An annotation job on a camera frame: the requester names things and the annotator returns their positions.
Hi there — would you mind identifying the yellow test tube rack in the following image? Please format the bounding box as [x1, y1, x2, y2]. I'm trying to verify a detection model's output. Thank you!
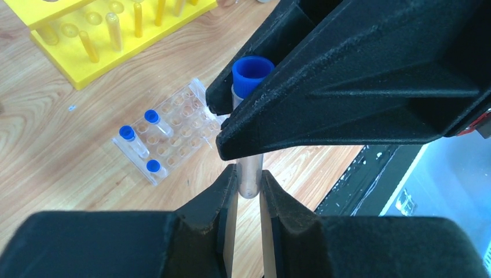
[6, 0, 218, 90]

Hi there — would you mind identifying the clear plastic tube rack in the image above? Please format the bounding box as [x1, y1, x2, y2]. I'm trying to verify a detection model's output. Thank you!
[112, 78, 226, 186]

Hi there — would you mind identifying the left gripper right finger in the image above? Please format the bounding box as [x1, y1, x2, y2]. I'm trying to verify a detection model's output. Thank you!
[260, 170, 488, 277]

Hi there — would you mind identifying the blue capped tube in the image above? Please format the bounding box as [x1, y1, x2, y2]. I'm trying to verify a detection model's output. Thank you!
[119, 125, 149, 159]
[144, 109, 174, 137]
[231, 56, 276, 199]
[146, 159, 168, 179]

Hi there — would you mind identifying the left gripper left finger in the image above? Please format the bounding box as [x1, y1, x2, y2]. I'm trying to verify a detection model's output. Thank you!
[1, 164, 238, 277]

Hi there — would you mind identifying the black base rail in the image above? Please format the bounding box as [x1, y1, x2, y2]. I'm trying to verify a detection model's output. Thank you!
[314, 145, 423, 216]

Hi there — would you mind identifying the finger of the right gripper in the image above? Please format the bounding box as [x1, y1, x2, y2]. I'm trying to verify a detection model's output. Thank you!
[206, 0, 342, 115]
[217, 1, 490, 160]

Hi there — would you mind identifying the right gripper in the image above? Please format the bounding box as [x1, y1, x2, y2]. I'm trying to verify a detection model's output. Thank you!
[457, 109, 490, 136]

